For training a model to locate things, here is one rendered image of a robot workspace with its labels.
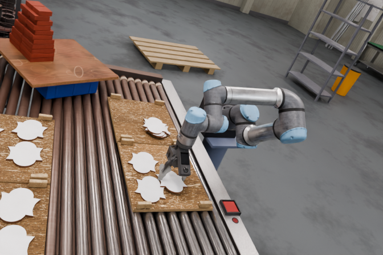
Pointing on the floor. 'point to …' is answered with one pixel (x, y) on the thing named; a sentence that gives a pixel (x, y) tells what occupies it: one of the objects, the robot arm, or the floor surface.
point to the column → (218, 148)
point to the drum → (346, 79)
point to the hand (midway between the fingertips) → (171, 181)
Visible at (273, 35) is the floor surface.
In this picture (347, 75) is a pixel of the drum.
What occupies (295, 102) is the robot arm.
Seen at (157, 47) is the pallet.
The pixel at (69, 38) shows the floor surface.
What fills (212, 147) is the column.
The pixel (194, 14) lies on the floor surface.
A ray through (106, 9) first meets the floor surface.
